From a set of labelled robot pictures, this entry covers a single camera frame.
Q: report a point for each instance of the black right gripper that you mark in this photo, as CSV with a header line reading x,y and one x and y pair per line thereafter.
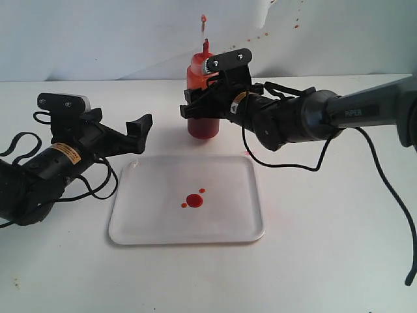
x,y
254,108

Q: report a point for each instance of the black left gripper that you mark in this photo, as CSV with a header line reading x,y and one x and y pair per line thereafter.
x,y
69,156

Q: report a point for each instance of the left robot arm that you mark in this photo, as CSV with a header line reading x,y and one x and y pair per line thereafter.
x,y
26,199

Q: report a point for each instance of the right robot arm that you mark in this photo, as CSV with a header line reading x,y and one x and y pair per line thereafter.
x,y
278,115

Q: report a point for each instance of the white rectangular tray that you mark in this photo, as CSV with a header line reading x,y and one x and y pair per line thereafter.
x,y
147,210

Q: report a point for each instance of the red sauce puddle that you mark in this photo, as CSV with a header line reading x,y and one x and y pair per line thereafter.
x,y
194,200

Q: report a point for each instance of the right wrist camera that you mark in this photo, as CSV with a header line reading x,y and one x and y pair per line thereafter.
x,y
231,66

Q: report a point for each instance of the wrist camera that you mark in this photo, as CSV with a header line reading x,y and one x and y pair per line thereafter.
x,y
65,112
231,66

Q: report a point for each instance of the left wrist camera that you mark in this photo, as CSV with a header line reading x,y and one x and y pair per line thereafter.
x,y
65,112

